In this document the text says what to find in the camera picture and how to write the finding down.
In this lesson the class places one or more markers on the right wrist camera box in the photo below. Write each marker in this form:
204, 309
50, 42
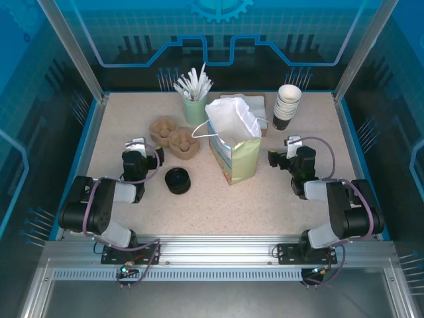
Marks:
293, 143

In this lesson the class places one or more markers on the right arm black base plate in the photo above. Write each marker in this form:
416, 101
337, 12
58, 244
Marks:
288, 253

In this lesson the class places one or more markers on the stack of black lids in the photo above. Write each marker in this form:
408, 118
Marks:
178, 180

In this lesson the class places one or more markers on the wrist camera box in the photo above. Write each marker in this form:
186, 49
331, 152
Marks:
136, 144
293, 143

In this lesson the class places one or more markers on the green straw holder cup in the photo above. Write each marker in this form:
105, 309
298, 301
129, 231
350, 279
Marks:
195, 111

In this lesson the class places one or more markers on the stack of paper cups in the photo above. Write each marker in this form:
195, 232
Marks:
285, 114

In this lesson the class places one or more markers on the white napkins on brown box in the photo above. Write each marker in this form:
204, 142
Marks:
264, 132

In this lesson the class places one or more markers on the white wrapped straw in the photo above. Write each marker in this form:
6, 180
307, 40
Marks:
180, 91
185, 87
193, 84
207, 87
201, 81

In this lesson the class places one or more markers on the brown pulp cup carrier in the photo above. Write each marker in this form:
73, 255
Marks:
185, 145
160, 129

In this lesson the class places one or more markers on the aluminium mounting rail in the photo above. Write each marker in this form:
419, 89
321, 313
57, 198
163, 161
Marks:
215, 248

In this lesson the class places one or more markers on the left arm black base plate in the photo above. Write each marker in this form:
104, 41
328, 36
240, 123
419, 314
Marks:
112, 255

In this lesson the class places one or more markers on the small lit connector board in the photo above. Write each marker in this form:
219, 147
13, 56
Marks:
126, 270
319, 271

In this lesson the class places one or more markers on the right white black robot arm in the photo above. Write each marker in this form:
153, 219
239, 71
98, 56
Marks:
348, 212

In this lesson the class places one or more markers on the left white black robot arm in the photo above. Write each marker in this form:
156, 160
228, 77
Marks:
99, 212

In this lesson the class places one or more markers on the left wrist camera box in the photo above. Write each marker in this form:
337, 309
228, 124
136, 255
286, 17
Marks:
136, 144

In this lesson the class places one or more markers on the aluminium frame post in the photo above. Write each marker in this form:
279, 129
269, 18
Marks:
73, 49
364, 49

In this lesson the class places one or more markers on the green white paper bag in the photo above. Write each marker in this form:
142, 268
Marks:
242, 159

